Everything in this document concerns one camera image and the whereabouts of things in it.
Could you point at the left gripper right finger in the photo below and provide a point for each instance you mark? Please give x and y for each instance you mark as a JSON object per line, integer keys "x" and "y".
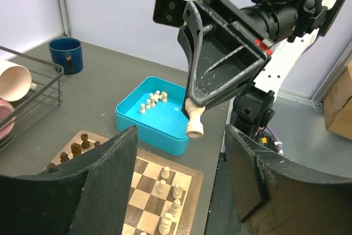
{"x": 274, "y": 195}

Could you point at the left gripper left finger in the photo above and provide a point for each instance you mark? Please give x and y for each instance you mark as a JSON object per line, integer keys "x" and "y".
{"x": 86, "y": 195}

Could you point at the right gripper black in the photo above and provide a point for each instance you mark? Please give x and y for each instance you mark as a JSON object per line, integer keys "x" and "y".
{"x": 225, "y": 49}

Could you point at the light chess piece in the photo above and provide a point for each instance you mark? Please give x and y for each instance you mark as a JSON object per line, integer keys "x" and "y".
{"x": 194, "y": 128}
{"x": 166, "y": 222}

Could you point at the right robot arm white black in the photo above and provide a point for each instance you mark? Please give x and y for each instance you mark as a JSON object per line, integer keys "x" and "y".
{"x": 293, "y": 25}

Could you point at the wooden chess board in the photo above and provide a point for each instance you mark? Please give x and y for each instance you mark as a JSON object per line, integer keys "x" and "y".
{"x": 146, "y": 207}

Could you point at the light chess piece on board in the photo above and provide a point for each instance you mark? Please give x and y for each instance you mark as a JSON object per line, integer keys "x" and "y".
{"x": 166, "y": 222}

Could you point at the dark bishop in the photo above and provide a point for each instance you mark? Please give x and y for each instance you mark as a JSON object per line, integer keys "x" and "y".
{"x": 64, "y": 157}

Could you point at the dark knight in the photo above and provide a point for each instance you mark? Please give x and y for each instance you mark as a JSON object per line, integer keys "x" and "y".
{"x": 76, "y": 149}

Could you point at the dark rook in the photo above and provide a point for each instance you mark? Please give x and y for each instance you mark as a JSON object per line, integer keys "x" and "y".
{"x": 85, "y": 144}

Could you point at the blue plastic tray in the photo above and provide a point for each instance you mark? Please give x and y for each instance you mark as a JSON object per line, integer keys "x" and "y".
{"x": 162, "y": 126}

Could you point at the cardboard box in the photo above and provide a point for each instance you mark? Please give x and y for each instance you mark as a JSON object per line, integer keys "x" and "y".
{"x": 337, "y": 105}

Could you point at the pink patterned mug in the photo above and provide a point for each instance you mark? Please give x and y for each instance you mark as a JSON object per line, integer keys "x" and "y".
{"x": 6, "y": 110}

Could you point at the pink white mug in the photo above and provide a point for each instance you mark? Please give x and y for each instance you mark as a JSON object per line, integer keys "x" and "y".
{"x": 16, "y": 81}

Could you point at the dark blue mug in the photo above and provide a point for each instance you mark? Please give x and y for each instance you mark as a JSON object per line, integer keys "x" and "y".
{"x": 67, "y": 52}

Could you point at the black wire dish rack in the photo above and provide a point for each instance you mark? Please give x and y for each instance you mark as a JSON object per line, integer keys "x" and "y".
{"x": 39, "y": 101}

